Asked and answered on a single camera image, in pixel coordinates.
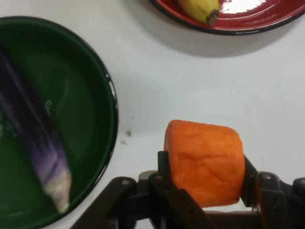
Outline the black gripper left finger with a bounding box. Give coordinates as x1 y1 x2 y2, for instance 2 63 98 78
71 150 215 229

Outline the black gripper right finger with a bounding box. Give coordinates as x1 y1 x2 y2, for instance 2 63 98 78
240 155 305 229

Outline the orange carrot piece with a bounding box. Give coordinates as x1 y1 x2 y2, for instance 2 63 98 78
163 119 245 208

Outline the green enamel plate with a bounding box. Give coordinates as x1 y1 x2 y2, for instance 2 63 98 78
0 16 119 229

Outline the purple eggplant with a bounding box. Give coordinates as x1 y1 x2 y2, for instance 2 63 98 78
0 42 72 214

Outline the red enamel plate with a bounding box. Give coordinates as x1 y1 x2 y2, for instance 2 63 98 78
148 0 305 36

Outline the yellow banana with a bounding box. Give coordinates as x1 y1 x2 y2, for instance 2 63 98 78
176 0 220 25

